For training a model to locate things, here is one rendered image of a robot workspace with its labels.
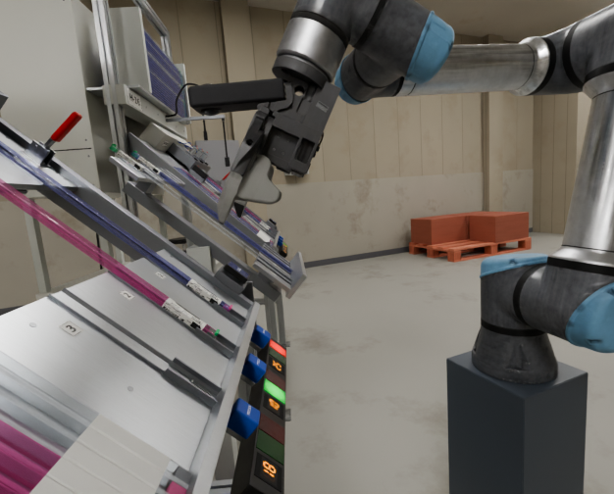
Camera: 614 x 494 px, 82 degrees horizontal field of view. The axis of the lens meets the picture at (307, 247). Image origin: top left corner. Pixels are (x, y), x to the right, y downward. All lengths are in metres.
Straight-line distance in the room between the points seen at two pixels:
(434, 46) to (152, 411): 0.49
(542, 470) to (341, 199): 4.18
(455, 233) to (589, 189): 4.56
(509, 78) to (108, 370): 0.72
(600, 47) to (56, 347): 0.79
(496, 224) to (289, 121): 4.69
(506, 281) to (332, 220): 4.05
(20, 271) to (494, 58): 4.25
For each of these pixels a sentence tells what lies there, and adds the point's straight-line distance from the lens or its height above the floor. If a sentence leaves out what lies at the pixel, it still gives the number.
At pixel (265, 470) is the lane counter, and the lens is 0.41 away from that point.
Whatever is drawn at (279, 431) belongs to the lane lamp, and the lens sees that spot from 0.47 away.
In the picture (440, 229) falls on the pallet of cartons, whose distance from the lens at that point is 5.02.
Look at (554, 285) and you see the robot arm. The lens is 0.68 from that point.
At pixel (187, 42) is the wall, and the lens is 4.58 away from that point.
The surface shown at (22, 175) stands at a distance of 0.66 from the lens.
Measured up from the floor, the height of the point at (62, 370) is 0.80.
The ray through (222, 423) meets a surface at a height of 0.73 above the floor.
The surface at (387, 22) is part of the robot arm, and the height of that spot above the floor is 1.11.
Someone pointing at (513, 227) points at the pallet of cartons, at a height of 0.32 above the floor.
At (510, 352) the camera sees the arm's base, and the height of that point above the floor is 0.60.
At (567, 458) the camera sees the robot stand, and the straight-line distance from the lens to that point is 0.93.
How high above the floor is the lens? 0.92
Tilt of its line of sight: 8 degrees down
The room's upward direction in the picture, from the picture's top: 4 degrees counter-clockwise
